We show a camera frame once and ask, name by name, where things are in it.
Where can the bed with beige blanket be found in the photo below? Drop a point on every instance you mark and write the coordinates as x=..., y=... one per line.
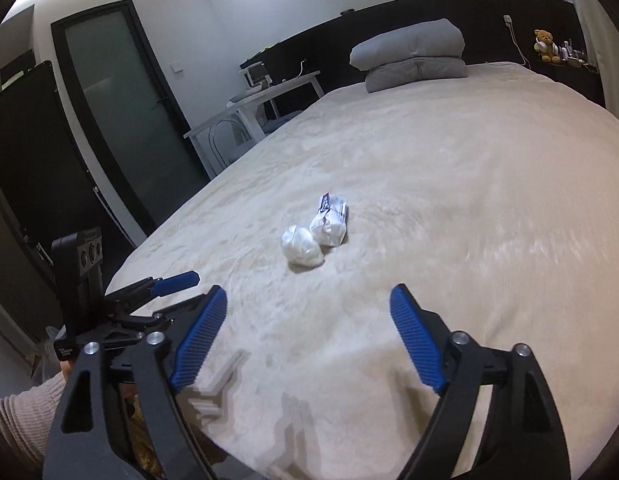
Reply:
x=414, y=210

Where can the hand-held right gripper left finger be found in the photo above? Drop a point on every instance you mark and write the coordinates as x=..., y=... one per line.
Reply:
x=199, y=340

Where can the white plastic bag ball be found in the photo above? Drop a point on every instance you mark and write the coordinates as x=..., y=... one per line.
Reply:
x=302, y=245

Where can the brown patterned cloth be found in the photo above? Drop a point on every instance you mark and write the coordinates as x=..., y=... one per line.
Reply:
x=142, y=440

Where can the frosted glass door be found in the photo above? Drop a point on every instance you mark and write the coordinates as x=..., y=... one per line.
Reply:
x=124, y=110

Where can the black panel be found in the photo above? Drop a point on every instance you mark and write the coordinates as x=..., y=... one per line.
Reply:
x=34, y=185

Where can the small bottles on shelf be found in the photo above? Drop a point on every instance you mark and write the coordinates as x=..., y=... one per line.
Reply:
x=577, y=55

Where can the small appliance with white frame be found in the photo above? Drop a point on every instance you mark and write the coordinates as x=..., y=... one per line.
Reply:
x=256, y=75

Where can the white light switch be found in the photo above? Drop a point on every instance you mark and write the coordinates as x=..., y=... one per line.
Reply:
x=176, y=67

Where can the teddy bear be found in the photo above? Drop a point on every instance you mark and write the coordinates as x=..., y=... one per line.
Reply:
x=546, y=45

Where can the white table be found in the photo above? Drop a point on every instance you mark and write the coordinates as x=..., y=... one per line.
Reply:
x=269, y=92

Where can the black headboard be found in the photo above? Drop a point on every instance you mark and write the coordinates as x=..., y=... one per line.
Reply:
x=314, y=45

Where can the white paper package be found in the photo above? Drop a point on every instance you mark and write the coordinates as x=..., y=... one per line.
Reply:
x=330, y=222

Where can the grey pillows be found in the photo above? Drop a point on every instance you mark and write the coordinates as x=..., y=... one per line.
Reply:
x=414, y=52

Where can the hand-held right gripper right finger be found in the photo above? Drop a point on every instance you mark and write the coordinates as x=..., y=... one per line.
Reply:
x=414, y=335

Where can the white chair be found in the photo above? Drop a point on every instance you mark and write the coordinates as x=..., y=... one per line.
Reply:
x=229, y=140

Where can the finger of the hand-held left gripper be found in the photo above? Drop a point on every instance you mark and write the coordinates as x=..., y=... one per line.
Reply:
x=177, y=280
x=174, y=310

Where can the person's left forearm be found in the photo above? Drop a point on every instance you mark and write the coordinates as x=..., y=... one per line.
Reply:
x=24, y=410

